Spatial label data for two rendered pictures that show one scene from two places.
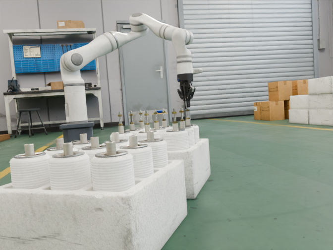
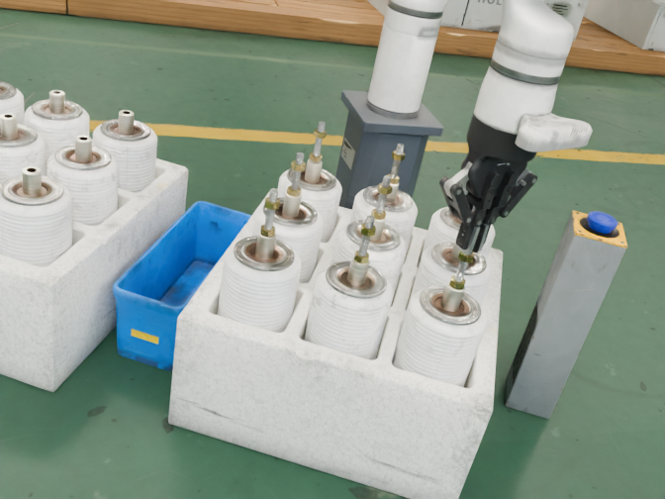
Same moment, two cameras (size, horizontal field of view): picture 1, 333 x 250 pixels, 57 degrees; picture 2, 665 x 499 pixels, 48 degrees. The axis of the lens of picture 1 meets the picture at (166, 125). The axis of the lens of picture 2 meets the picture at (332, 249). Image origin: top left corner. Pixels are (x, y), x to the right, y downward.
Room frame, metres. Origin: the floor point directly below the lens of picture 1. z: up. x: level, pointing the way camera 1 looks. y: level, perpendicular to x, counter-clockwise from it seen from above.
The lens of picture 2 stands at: (1.17, -0.82, 0.74)
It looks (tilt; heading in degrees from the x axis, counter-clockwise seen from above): 31 degrees down; 80
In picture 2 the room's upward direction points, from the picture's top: 12 degrees clockwise
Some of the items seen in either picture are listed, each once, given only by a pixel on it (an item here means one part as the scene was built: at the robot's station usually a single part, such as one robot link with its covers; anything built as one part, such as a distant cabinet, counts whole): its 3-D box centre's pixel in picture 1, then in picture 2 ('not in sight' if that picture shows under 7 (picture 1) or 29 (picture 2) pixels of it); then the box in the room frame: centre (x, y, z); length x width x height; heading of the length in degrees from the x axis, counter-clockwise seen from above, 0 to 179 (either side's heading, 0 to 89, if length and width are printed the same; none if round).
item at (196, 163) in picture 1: (159, 165); (350, 329); (1.37, 0.04, 0.09); 0.39 x 0.39 x 0.18; 73
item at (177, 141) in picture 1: (177, 153); (254, 312); (1.23, -0.03, 0.16); 0.10 x 0.10 x 0.18
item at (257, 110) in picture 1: (264, 110); not in sight; (5.26, -1.69, 0.15); 0.30 x 0.24 x 0.30; 100
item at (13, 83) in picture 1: (13, 85); not in sight; (5.27, 2.52, 0.87); 0.41 x 0.17 x 0.25; 11
